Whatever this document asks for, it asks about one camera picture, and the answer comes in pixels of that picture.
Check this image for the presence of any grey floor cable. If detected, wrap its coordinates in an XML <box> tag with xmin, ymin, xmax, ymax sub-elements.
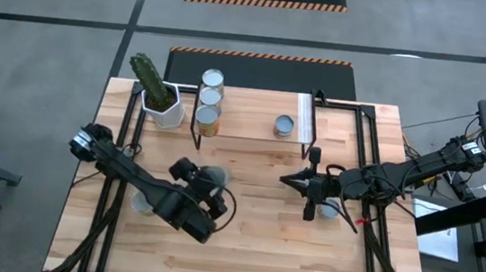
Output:
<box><xmin>401</xmin><ymin>106</ymin><xmax>480</xmax><ymax>137</ymax></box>

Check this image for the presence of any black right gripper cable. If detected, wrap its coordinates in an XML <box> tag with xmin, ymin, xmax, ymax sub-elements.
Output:
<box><xmin>321</xmin><ymin>162</ymin><xmax>366</xmax><ymax>235</ymax></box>

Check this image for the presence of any wooden shelf with black legs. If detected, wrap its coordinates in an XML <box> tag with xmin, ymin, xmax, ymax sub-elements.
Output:
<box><xmin>186</xmin><ymin>76</ymin><xmax>329</xmax><ymax>163</ymax></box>

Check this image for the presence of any green cactus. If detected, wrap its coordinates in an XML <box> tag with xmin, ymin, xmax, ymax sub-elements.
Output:
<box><xmin>124</xmin><ymin>50</ymin><xmax>180</xmax><ymax>111</ymax></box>

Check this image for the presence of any black metal beam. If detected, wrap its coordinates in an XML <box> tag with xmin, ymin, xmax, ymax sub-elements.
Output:
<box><xmin>412</xmin><ymin>185</ymin><xmax>486</xmax><ymax>244</ymax></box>

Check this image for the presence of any white paper sheet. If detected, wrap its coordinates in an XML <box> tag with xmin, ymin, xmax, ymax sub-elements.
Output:
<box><xmin>405</xmin><ymin>195</ymin><xmax>467</xmax><ymax>264</ymax></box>

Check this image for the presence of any short orange label can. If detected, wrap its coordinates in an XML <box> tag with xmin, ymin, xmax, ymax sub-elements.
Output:
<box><xmin>272</xmin><ymin>113</ymin><xmax>297</xmax><ymax>142</ymax></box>

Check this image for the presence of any black aluminium table frame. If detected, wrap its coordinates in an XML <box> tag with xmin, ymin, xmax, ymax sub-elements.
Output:
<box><xmin>45</xmin><ymin>70</ymin><xmax>448</xmax><ymax>272</ymax></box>

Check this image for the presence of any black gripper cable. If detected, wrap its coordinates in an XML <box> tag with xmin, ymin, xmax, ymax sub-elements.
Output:
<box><xmin>321</xmin><ymin>162</ymin><xmax>366</xmax><ymax>235</ymax></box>
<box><xmin>213</xmin><ymin>186</ymin><xmax>240</xmax><ymax>236</ymax></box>

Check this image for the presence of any white plant pot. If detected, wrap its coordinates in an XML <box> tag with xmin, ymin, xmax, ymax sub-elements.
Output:
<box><xmin>137</xmin><ymin>79</ymin><xmax>190</xmax><ymax>132</ymax></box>

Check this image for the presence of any pale label tin can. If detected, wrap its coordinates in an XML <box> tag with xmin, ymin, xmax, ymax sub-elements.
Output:
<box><xmin>129</xmin><ymin>189</ymin><xmax>158</xmax><ymax>217</ymax></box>

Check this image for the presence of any pineapple label orange can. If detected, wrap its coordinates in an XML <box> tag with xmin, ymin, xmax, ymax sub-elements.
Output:
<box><xmin>193</xmin><ymin>102</ymin><xmax>223</xmax><ymax>140</ymax></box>

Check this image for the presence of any cherries label teal can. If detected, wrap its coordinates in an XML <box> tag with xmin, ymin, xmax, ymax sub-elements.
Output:
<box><xmin>198</xmin><ymin>162</ymin><xmax>232</xmax><ymax>191</ymax></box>

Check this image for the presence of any peaches label tin can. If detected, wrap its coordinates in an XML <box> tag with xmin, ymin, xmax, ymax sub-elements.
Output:
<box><xmin>197</xmin><ymin>85</ymin><xmax>226</xmax><ymax>110</ymax></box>

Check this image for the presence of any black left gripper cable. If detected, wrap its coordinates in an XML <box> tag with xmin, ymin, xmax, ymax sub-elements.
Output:
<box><xmin>213</xmin><ymin>186</ymin><xmax>240</xmax><ymax>236</ymax></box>

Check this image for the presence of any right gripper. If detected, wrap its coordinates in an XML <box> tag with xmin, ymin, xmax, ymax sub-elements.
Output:
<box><xmin>276</xmin><ymin>142</ymin><xmax>346</xmax><ymax>224</ymax></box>

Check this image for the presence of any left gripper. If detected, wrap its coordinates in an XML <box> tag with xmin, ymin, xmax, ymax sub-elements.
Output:
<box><xmin>166</xmin><ymin>155</ymin><xmax>235</xmax><ymax>221</ymax></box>

